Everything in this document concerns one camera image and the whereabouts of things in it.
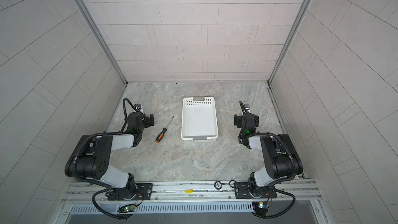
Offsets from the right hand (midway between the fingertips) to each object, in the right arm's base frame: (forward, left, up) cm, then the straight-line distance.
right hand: (244, 113), depth 95 cm
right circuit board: (-46, +2, -5) cm, 46 cm away
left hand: (+4, +60, +2) cm, 60 cm away
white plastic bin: (-1, +29, -4) cm, 29 cm away
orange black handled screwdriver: (-6, +49, -2) cm, 50 cm away
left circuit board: (-44, +59, -1) cm, 73 cm away
